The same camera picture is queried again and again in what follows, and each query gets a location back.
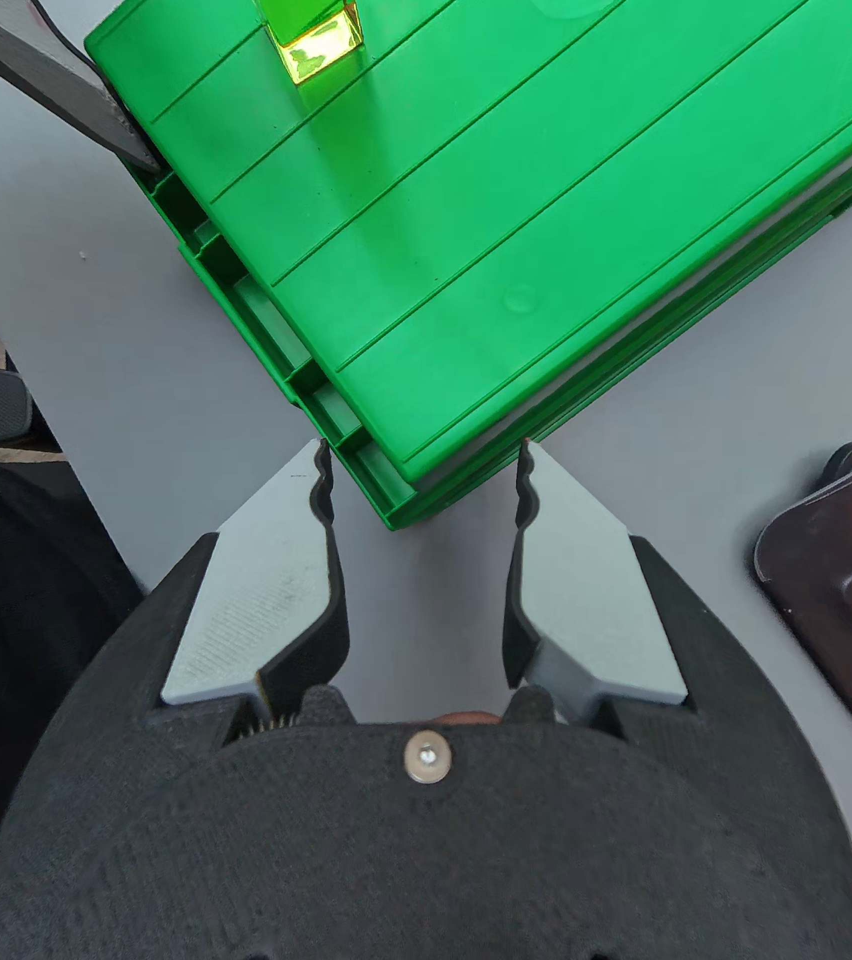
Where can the lime transparent cube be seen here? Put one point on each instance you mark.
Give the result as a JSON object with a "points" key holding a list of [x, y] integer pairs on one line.
{"points": [[317, 49]]}

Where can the dark brown case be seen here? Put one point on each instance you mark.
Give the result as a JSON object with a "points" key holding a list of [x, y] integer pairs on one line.
{"points": [[846, 600]]}

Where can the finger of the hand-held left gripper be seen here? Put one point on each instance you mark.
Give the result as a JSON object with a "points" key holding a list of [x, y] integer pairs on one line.
{"points": [[36, 60]]}

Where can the person's black clothing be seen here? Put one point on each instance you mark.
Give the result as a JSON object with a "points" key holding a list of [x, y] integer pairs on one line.
{"points": [[13, 637]]}

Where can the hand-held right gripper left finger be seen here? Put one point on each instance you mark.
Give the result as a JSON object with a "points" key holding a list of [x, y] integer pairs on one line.
{"points": [[261, 592]]}

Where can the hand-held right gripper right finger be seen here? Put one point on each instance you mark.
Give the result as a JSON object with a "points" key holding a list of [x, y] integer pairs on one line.
{"points": [[591, 592]]}

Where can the green plastic storage box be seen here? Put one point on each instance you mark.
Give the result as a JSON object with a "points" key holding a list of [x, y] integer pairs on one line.
{"points": [[516, 210]]}

